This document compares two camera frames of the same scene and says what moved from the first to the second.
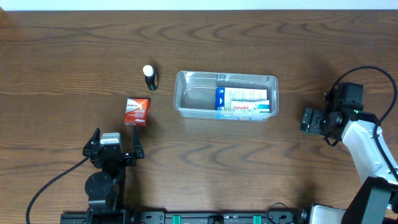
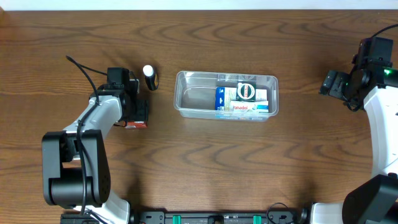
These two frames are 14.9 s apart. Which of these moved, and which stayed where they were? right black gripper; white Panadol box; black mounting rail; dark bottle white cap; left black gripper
Moved: right black gripper; left black gripper
Stayed: white Panadol box; dark bottle white cap; black mounting rail
